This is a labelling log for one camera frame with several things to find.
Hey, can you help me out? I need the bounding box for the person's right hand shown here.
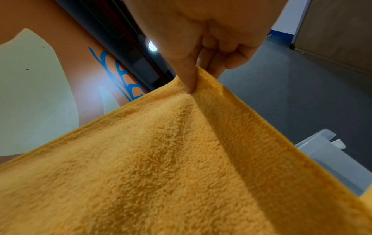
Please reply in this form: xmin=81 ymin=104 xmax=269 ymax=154
xmin=124 ymin=0 xmax=288 ymax=95

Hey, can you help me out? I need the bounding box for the clear plastic storage box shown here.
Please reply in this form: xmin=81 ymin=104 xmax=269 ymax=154
xmin=294 ymin=128 xmax=372 ymax=197

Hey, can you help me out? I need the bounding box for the white board with blue edge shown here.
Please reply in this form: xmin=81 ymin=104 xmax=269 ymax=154
xmin=269 ymin=0 xmax=312 ymax=39

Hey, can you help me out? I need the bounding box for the wooden cabinet panel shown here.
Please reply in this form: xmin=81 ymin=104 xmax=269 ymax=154
xmin=290 ymin=0 xmax=372 ymax=74

